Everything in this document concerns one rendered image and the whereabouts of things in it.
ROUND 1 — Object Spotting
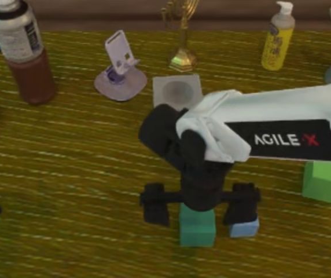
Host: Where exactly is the lilac phone stand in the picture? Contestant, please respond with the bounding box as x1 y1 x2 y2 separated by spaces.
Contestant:
93 29 148 102

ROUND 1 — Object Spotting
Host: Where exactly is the yellow pump bottle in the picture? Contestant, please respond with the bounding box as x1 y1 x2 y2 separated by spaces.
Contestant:
261 1 296 71

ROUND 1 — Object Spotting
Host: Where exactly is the brown bottle with white label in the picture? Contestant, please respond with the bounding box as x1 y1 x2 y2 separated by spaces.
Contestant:
0 0 58 105

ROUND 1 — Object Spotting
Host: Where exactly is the teal green cube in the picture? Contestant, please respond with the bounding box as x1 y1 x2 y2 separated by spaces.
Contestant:
179 202 216 248

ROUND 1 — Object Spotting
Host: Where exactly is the gold trophy stand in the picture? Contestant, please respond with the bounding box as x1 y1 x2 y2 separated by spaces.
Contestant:
160 0 199 74

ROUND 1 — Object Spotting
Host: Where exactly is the grey square coaster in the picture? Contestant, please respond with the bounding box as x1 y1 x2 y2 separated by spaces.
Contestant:
152 74 204 111

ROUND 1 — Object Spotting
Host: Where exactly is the bright green cube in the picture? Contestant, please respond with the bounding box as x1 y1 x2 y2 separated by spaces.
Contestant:
302 160 331 206

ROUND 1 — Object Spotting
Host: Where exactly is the yellow-green woven table mat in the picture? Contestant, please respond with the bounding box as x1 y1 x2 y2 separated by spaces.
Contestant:
0 28 331 278

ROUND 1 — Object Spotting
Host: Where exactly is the small blue block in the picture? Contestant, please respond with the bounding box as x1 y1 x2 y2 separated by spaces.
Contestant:
228 217 260 239

